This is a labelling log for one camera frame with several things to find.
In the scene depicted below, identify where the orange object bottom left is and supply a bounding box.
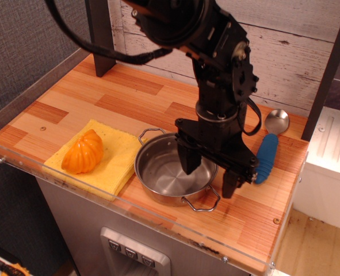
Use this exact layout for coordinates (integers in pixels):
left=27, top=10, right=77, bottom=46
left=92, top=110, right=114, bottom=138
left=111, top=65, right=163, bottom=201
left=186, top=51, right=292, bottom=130
left=1, top=263, right=30, bottom=276

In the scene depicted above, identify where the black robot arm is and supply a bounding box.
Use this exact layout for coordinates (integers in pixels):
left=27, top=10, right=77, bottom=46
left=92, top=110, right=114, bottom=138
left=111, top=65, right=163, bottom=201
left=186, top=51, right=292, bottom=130
left=129, top=1, right=260, bottom=198

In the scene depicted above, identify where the stainless steel pot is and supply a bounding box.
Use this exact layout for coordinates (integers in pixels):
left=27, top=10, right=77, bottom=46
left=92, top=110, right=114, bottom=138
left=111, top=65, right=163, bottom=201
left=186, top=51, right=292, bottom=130
left=134, top=128, right=221, bottom=212

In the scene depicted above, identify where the yellow folded towel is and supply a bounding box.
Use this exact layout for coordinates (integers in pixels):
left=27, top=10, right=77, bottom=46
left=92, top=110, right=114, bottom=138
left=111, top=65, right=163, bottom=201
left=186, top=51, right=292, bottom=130
left=43, top=120, right=142, bottom=201

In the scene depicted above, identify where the dark right cabinet post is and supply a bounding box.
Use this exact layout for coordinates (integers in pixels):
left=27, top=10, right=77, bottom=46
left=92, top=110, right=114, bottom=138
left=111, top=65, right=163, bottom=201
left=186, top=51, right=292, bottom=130
left=301, top=28, right=340, bottom=141

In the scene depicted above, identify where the dark left cabinet post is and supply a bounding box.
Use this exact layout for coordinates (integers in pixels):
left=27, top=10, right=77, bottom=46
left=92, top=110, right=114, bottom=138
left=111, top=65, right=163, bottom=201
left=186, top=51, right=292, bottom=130
left=85, top=0, right=116, bottom=77

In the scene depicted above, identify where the silver dispenser button panel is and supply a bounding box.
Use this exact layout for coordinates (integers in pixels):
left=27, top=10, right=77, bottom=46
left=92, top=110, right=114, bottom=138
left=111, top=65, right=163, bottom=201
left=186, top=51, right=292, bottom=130
left=100, top=227, right=171, bottom=275

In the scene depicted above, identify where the clear acrylic left guard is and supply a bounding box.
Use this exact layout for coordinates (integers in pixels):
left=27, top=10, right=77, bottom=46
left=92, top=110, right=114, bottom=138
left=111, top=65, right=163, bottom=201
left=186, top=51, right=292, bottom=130
left=0, top=49, right=89, bottom=130

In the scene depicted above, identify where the dark cabinet post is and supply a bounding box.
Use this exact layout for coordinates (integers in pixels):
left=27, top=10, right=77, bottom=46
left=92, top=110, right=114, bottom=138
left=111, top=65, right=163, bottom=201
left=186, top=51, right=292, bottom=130
left=301, top=28, right=340, bottom=141
left=85, top=0, right=116, bottom=77

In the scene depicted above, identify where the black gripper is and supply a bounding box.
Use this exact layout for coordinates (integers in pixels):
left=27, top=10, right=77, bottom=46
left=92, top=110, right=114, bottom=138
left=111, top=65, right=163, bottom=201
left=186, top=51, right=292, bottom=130
left=175, top=102, right=259, bottom=198

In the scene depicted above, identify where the blue handled metal spoon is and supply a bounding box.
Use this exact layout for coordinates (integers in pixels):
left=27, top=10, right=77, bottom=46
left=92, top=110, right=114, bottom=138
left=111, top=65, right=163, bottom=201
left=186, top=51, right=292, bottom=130
left=254, top=109, right=289, bottom=185

